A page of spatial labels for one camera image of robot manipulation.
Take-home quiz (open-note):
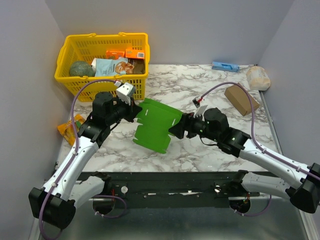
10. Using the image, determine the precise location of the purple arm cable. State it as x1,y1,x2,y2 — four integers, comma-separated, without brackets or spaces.
38,79,126,240
192,82,320,181

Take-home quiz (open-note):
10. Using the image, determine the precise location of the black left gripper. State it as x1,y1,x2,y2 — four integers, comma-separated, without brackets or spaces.
106,95,142,126

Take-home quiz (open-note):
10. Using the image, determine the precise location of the yellow plastic shopping basket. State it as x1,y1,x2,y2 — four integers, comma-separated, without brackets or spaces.
54,32,151,103

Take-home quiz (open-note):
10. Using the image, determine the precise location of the orange candy bag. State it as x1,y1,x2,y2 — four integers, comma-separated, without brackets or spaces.
57,114,85,146

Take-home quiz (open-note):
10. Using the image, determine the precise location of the orange barcode box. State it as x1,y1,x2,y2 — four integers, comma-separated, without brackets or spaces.
124,48,146,60

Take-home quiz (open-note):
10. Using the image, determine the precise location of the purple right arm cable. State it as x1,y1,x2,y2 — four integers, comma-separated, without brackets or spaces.
192,82,320,181

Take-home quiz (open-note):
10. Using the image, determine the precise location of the light blue carton box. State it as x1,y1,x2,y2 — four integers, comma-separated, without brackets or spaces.
211,61,240,73

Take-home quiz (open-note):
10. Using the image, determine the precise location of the green paper box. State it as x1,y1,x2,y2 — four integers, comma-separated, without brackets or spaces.
133,98,183,154

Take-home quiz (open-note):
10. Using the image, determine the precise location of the orange snack box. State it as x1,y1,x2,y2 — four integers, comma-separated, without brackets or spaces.
105,50,125,60

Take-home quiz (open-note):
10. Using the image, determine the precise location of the green round melon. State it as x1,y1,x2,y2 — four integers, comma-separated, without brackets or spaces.
69,61,95,77

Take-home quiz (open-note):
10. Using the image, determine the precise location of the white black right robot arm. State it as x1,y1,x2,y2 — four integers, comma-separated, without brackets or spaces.
168,108,320,214

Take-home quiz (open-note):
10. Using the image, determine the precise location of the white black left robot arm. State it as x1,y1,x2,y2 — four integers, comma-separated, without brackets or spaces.
28,87,142,230

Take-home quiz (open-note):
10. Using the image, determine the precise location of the beige wrapped paper bag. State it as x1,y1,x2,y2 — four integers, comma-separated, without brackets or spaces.
246,66,271,91

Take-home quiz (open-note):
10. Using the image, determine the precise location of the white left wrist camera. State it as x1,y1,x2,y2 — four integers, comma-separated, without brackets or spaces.
116,82,136,106

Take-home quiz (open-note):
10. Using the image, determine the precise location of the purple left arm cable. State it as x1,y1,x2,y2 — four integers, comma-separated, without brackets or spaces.
38,79,126,240

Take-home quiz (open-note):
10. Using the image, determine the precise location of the light blue snack pouch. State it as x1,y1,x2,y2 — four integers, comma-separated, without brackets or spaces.
91,57,134,77

